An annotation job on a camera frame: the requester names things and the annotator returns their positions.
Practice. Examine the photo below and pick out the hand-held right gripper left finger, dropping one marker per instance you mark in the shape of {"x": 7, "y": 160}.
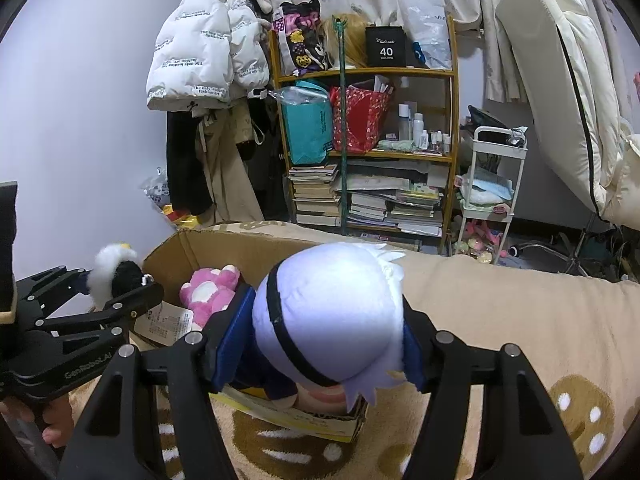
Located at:
{"x": 235, "y": 330}

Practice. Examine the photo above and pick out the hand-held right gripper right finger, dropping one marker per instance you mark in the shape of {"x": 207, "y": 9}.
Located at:
{"x": 411, "y": 360}

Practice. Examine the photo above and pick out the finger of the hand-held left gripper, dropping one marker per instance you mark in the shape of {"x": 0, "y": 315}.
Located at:
{"x": 60, "y": 282}
{"x": 115, "y": 310}

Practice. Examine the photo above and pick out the black and white fluffy plush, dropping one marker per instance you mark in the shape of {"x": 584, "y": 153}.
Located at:
{"x": 107, "y": 265}

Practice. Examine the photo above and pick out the pink plush toy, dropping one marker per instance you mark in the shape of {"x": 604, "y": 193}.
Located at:
{"x": 207, "y": 290}

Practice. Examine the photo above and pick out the printed cardboard box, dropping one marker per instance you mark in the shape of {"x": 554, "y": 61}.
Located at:
{"x": 210, "y": 250}

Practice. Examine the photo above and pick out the lilac haired plush doll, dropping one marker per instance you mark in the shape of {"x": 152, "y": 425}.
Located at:
{"x": 325, "y": 310}

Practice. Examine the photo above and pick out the person's left hand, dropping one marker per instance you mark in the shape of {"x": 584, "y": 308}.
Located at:
{"x": 57, "y": 425}

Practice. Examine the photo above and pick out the white paper tag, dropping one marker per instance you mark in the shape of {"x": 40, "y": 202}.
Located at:
{"x": 165, "y": 322}

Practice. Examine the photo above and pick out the beige patterned blanket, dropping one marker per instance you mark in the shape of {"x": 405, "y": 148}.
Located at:
{"x": 500, "y": 300}

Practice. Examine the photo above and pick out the plastic bag with yellow items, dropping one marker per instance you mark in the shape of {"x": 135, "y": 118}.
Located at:
{"x": 165, "y": 195}

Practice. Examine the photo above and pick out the pile of small pink toys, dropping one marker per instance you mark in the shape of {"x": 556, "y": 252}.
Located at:
{"x": 475, "y": 245}

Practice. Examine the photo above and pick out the stack of old books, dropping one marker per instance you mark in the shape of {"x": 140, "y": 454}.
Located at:
{"x": 315, "y": 200}

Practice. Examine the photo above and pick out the beige trousers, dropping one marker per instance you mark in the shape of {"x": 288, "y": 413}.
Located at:
{"x": 225, "y": 175}

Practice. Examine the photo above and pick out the pile of books and papers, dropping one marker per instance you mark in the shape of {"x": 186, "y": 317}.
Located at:
{"x": 390, "y": 205}

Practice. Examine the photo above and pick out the black hanging garment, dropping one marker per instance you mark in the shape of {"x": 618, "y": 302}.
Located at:
{"x": 185, "y": 170}

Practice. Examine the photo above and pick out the dark hanging clothes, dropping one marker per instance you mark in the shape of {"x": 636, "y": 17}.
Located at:
{"x": 265, "y": 175}

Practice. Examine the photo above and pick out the chrome chair base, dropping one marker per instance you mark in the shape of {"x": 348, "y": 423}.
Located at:
{"x": 545, "y": 250}

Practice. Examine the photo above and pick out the light blue cloth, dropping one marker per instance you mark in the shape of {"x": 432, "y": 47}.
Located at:
{"x": 487, "y": 190}

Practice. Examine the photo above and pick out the green pole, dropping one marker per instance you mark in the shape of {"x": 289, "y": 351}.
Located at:
{"x": 344, "y": 160}

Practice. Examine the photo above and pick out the teal paper bag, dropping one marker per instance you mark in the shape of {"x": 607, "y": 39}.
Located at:
{"x": 307, "y": 130}

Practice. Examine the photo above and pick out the group of cosmetic bottles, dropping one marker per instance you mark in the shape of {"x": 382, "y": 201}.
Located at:
{"x": 417, "y": 125}

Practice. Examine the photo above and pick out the red gift bag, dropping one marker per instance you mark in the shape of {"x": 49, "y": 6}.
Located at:
{"x": 365, "y": 120}

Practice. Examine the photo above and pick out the white trolley cart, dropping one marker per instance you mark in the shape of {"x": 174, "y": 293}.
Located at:
{"x": 495, "y": 129}

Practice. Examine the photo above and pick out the black pouch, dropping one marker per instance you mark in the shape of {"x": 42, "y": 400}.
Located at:
{"x": 487, "y": 117}

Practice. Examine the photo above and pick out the white puffer jacket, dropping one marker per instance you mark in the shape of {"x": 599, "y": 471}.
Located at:
{"x": 200, "y": 50}

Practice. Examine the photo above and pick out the wooden shelf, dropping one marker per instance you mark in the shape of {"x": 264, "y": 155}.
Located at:
{"x": 400, "y": 72}

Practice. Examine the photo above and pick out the colourful printed bag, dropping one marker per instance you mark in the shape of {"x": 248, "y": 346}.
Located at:
{"x": 300, "y": 40}

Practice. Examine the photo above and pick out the black box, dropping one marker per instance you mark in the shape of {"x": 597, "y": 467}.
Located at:
{"x": 385, "y": 50}

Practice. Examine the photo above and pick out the blonde wig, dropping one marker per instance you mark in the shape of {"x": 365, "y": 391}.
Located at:
{"x": 355, "y": 40}

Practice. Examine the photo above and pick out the clear plastic bag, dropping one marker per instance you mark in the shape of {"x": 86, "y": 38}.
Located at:
{"x": 425, "y": 20}

